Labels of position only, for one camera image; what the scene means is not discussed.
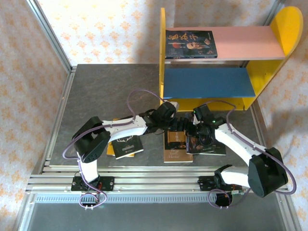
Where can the dark blue face book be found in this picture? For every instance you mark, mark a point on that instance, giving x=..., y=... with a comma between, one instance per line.
x=190, y=44
x=201, y=147

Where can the green brown scroll book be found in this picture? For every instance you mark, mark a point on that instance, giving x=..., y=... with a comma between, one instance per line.
x=176, y=154

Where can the black antler book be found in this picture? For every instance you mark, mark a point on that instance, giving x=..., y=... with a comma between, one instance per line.
x=127, y=149

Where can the yellow cartoon book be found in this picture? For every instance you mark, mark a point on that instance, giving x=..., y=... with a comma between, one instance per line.
x=110, y=150

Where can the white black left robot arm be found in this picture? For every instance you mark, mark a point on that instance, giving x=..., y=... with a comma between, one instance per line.
x=90, y=168

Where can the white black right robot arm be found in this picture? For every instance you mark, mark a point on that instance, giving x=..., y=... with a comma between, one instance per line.
x=240, y=142

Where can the yellow pink blue bookshelf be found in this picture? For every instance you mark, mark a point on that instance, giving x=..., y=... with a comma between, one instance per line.
x=207, y=81

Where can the small green circuit board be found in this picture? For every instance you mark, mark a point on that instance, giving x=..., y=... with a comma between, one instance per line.
x=238, y=192

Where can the grey metal sheet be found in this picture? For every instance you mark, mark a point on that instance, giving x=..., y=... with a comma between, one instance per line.
x=156, y=216

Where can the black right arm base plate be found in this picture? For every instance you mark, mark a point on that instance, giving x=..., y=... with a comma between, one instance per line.
x=204, y=184

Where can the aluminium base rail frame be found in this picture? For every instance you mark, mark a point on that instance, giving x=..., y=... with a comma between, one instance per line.
x=156, y=183

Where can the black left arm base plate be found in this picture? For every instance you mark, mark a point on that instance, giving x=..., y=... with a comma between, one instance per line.
x=109, y=184

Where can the aluminium corner post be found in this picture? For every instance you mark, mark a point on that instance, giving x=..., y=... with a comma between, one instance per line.
x=47, y=26
x=275, y=10

